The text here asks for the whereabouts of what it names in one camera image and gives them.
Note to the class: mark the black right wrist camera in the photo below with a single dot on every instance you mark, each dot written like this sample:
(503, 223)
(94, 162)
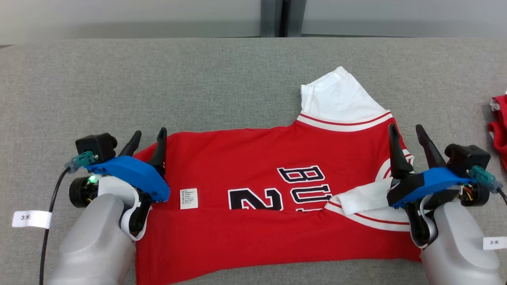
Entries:
(467, 158)

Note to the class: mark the teal left camera connector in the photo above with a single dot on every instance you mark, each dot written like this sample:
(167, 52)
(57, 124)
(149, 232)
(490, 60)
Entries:
(81, 161)

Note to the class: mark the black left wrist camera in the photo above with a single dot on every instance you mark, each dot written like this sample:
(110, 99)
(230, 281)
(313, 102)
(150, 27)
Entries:
(97, 146)

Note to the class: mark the teal right camera connector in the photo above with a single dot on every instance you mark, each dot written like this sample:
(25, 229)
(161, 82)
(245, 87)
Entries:
(485, 179)

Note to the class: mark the red white basketball jersey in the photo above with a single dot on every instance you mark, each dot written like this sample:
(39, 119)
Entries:
(237, 166)

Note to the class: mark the teal camera connector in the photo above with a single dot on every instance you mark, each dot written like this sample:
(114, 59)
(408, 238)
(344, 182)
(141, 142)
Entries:
(485, 179)
(81, 161)

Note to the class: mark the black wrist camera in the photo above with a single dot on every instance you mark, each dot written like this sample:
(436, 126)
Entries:
(97, 146)
(467, 158)

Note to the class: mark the crumpled red white garment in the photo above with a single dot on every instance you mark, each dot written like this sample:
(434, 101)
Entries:
(501, 134)

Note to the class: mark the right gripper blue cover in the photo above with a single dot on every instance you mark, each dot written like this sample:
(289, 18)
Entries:
(431, 184)

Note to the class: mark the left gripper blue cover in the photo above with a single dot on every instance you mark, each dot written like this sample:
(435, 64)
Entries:
(134, 176)

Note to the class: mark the grey metal partition post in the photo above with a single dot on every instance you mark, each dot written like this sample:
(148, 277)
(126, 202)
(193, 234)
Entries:
(271, 18)
(297, 18)

